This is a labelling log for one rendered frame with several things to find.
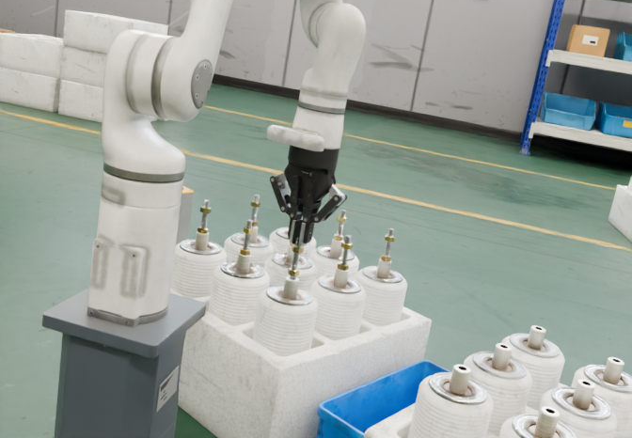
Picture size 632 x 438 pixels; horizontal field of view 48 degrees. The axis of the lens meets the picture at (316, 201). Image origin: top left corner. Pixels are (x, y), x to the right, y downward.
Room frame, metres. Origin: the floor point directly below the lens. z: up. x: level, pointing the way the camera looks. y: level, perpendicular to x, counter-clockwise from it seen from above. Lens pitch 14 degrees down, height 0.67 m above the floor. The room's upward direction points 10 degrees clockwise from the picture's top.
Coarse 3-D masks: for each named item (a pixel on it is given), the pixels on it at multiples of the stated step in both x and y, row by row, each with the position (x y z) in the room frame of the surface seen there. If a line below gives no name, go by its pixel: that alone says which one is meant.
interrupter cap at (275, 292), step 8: (272, 288) 1.06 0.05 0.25; (280, 288) 1.06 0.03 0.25; (272, 296) 1.02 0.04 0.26; (280, 296) 1.04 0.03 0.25; (296, 296) 1.05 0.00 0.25; (304, 296) 1.05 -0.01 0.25; (312, 296) 1.05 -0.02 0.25; (288, 304) 1.00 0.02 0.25; (296, 304) 1.01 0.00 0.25; (304, 304) 1.01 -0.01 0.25
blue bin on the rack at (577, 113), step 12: (552, 96) 5.76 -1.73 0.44; (564, 96) 5.74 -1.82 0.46; (552, 108) 5.75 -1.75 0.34; (564, 108) 5.73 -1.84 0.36; (576, 108) 5.71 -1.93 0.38; (588, 108) 5.67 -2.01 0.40; (552, 120) 5.30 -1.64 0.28; (564, 120) 5.28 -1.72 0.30; (576, 120) 5.26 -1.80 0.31; (588, 120) 5.24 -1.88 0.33
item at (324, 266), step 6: (312, 252) 1.30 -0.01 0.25; (312, 258) 1.27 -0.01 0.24; (318, 258) 1.26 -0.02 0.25; (324, 258) 1.26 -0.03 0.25; (318, 264) 1.26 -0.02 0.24; (324, 264) 1.25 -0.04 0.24; (330, 264) 1.25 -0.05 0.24; (336, 264) 1.25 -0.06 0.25; (348, 264) 1.26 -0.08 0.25; (354, 264) 1.27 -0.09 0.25; (318, 270) 1.26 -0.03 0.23; (324, 270) 1.25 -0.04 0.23; (330, 270) 1.25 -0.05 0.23; (354, 270) 1.27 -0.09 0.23; (318, 276) 1.26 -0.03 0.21; (348, 276) 1.26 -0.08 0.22; (354, 276) 1.27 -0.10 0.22
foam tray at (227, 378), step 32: (416, 320) 1.21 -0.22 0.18; (192, 352) 1.07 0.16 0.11; (224, 352) 1.02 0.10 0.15; (256, 352) 0.97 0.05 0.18; (320, 352) 1.01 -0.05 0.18; (352, 352) 1.06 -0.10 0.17; (384, 352) 1.12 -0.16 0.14; (416, 352) 1.20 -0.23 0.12; (192, 384) 1.06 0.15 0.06; (224, 384) 1.01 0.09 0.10; (256, 384) 0.96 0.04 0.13; (288, 384) 0.95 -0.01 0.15; (320, 384) 1.01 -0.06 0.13; (352, 384) 1.07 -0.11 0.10; (192, 416) 1.06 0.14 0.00; (224, 416) 1.00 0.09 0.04; (256, 416) 0.96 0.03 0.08; (288, 416) 0.96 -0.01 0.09
